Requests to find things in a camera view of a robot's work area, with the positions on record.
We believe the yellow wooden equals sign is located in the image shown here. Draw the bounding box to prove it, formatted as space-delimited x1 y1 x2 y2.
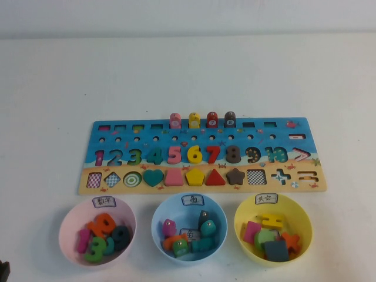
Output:
261 213 286 230

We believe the pink wooden number five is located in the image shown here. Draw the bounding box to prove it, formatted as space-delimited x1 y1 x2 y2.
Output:
167 146 183 165

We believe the pink wooden fish piece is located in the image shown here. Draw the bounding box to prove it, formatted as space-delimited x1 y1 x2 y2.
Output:
169 112 182 130

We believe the dark blue-grey wooden number nine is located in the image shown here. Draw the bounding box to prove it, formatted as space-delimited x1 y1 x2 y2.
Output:
112 225 132 252

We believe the yellow wooden pentagon piece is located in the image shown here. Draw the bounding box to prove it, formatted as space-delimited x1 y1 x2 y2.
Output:
185 169 206 187

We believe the orange wooden fish piece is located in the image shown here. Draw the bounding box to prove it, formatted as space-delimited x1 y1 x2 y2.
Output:
163 234 189 252

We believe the dark grey wooden fish piece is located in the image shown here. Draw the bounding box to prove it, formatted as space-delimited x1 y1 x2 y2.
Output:
197 210 213 229

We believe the magenta wooden fish piece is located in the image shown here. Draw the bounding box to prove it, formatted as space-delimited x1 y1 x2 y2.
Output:
162 219 177 239

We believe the yellow wooden fish piece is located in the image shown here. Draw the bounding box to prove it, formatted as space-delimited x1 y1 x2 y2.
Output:
188 112 201 129

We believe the teal wooden heart piece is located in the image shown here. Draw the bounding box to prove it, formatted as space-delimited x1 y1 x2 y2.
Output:
143 169 165 187

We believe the orange wooden number ten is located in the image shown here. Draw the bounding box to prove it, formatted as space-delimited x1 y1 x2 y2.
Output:
86 213 116 238

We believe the blue wooden number two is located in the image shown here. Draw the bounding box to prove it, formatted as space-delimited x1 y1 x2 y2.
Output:
102 237 115 256

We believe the red wooden number seven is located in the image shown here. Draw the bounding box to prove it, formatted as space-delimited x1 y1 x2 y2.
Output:
205 145 221 165

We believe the paper label inside blue bowl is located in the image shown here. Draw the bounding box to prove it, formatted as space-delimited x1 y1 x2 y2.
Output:
179 227 202 242

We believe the brown wooden star piece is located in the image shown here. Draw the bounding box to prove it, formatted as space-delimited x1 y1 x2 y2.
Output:
226 167 246 186

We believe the pink wooden trapezoid piece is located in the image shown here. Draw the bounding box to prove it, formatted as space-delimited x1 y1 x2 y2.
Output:
164 169 185 187

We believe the colourful wooden puzzle board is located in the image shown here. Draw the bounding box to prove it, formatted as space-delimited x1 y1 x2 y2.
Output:
78 117 328 195

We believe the blue plastic bowl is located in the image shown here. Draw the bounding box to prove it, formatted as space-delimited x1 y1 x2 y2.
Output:
151 192 229 267

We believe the orange wooden plus sign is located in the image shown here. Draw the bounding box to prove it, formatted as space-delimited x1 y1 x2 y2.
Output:
280 231 301 255

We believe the paper label on yellow rim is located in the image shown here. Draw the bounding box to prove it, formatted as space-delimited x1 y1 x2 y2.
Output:
254 193 279 205

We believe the yellow plastic bowl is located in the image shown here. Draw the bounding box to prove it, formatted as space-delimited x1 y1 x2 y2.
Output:
234 193 314 267

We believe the magenta wooden number one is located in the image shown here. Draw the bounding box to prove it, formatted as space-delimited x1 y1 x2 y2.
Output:
76 229 90 253

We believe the blue-green wooden fish piece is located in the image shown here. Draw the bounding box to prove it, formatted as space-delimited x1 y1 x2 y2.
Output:
190 237 214 253

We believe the paper label on blue rim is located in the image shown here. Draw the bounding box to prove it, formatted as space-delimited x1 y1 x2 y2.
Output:
182 194 206 206

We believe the green wooden circle piece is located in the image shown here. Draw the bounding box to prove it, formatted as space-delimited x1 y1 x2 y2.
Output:
254 229 277 252

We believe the green wooden number three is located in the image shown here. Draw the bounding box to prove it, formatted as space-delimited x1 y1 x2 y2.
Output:
84 236 106 261

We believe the teal wooden number four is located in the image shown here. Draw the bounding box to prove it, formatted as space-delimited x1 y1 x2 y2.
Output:
146 146 165 165

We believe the dark grey wooden square piece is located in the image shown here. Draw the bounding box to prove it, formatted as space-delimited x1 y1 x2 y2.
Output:
263 240 291 263

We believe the paper label on pink rim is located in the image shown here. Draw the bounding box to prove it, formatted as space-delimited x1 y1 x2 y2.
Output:
92 196 116 209

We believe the teal wooden fish piece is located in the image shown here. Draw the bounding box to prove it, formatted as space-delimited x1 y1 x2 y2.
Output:
200 220 217 237

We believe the pink plastic bowl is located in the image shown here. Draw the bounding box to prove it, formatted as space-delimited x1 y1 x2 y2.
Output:
58 197 137 267

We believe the brown wooden number eight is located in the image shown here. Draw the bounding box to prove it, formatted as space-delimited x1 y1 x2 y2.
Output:
226 145 242 164

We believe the green wooden fish piece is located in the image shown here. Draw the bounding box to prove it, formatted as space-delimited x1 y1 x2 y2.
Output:
172 239 188 259

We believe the brown wooden fish piece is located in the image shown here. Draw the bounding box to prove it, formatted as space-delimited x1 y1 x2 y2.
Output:
224 111 237 129

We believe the yellow wooden number six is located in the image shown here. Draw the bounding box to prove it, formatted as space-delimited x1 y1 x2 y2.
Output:
187 146 203 165

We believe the red wooden triangle piece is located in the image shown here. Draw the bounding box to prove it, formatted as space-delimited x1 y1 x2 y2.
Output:
204 168 227 186

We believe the red wooden fish piece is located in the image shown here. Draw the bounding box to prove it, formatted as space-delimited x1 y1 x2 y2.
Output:
206 111 219 129

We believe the pink wooden square piece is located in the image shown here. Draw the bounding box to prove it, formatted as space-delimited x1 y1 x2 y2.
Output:
242 220 262 244

